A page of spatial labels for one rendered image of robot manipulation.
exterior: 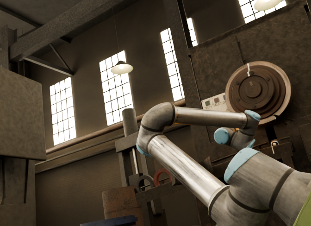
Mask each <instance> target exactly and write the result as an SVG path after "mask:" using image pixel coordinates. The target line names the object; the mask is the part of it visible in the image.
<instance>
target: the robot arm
mask: <svg viewBox="0 0 311 226"><path fill-rule="evenodd" d="M260 119H261V116H260V115H259V114H257V113H255V112H253V111H250V110H245V113H234V112H225V111H216V110H206V109H197V108H188V107H175V105H174V104H173V103H169V102H165V103H161V104H158V105H156V106H154V107H153V108H151V109H150V110H149V111H148V112H147V113H146V114H145V115H144V116H143V118H142V121H141V126H140V130H139V135H138V138H137V149H138V151H139V152H140V153H142V154H143V155H144V154H145V155H146V156H149V157H154V158H155V159H156V160H157V161H158V162H159V163H160V164H161V165H162V166H163V167H164V168H166V169H167V170H168V171H169V172H170V173H171V174H172V175H173V176H174V177H175V178H176V179H177V180H179V181H180V182H181V183H182V184H183V185H184V186H185V187H186V188H187V189H188V190H189V191H191V192H192V193H193V194H194V195H195V196H196V197H197V198H198V199H199V200H200V201H201V202H202V203H204V204H205V205H206V206H207V207H208V214H209V216H210V217H211V218H212V219H213V220H214V221H215V222H216V226H264V224H265V222H266V219H267V217H268V214H269V212H270V210H272V211H274V212H276V213H277V214H278V215H279V216H280V218H281V219H282V220H283V221H284V222H285V224H286V225H287V226H293V224H294V222H295V220H296V218H297V217H298V215H299V213H300V211H301V209H302V207H303V205H304V203H305V201H306V199H307V197H308V195H309V193H310V191H311V173H304V172H299V171H297V170H295V169H293V168H291V167H289V166H287V165H285V164H283V163H281V162H279V161H277V160H275V159H273V158H271V157H269V156H267V155H265V154H263V153H261V152H260V151H256V150H254V149H252V147H253V145H254V143H255V139H254V136H255V132H256V130H257V127H258V125H259V122H260ZM172 124H185V125H197V126H214V127H221V128H218V129H217V130H216V131H215V133H214V139H215V141H216V142H217V143H218V144H225V145H227V146H230V147H232V148H234V149H237V150H239V152H238V153H237V154H236V155H235V156H234V157H233V159H232V160H231V162H230V163H229V165H228V168H227V169H226V171H225V174H224V180H225V181H226V183H228V184H229V185H225V184H224V183H222V182H221V181H220V180H219V179H217V178H216V177H215V176H214V175H213V174H211V173H210V172H209V171H207V170H206V169H205V168H204V167H202V166H201V165H200V164H199V163H197V162H196V161H195V160H194V159H192V158H191V157H190V156H189V155H187V154H186V153H185V152H184V151H183V150H181V149H180V148H179V147H178V146H176V145H175V144H174V143H172V142H171V141H170V140H169V139H167V137H166V136H164V135H163V131H164V127H166V126H171V125H172Z"/></svg>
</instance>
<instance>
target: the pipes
mask: <svg viewBox="0 0 311 226"><path fill-rule="evenodd" d="M173 104H174V105H175V107H184V106H186V102H185V100H181V101H179V102H176V103H173ZM144 115H145V114H143V115H140V116H137V117H136V118H137V123H138V122H141V121H142V118H143V116H144ZM187 126H190V125H185V124H181V125H178V126H174V127H171V128H168V129H165V130H164V131H163V134H165V133H169V132H172V131H175V130H179V129H181V128H184V127H187ZM123 127H124V126H123V122H121V123H118V124H115V125H113V126H110V127H107V128H105V129H102V130H99V131H96V132H93V133H90V134H88V135H85V136H83V137H80V138H77V139H74V140H71V141H69V142H66V143H64V144H61V145H58V146H55V147H52V148H50V149H47V150H46V155H48V154H51V153H53V152H56V151H59V150H62V149H65V148H68V147H71V146H73V145H76V144H79V143H82V142H85V141H88V140H90V139H93V138H96V137H99V136H102V135H105V134H107V133H110V132H113V131H116V130H119V129H121V128H123ZM123 136H125V135H124V134H121V135H118V136H115V137H113V138H109V139H106V140H103V141H101V142H98V143H95V144H92V145H89V146H86V147H83V148H80V149H77V150H74V151H71V152H69V153H66V154H63V155H60V156H57V157H54V158H51V159H48V160H46V161H42V162H39V163H37V164H35V166H37V165H40V164H43V163H46V162H49V161H52V160H55V159H58V158H61V157H64V156H67V155H70V154H73V153H76V152H79V151H82V150H85V149H88V148H91V147H94V146H97V145H99V144H102V143H105V142H108V141H111V140H114V139H117V138H120V137H123ZM115 149H116V146H113V147H110V148H107V149H104V150H101V151H98V152H95V153H91V154H88V155H85V156H82V157H79V158H76V159H73V160H70V161H67V162H64V163H61V164H58V165H55V166H51V167H48V168H45V169H42V170H39V171H36V172H35V175H37V174H41V173H44V172H46V171H49V170H53V169H56V168H59V167H62V166H65V165H68V164H71V163H75V162H78V161H81V160H84V159H87V158H90V157H94V156H97V155H100V154H103V153H106V152H109V151H112V150H115Z"/></svg>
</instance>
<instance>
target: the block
mask: <svg viewBox="0 0 311 226"><path fill-rule="evenodd" d="M299 132H300V135H301V138H302V140H303V144H304V147H305V150H306V153H307V156H308V159H309V161H310V162H311V156H310V155H309V154H310V153H311V124H305V125H301V126H299Z"/></svg>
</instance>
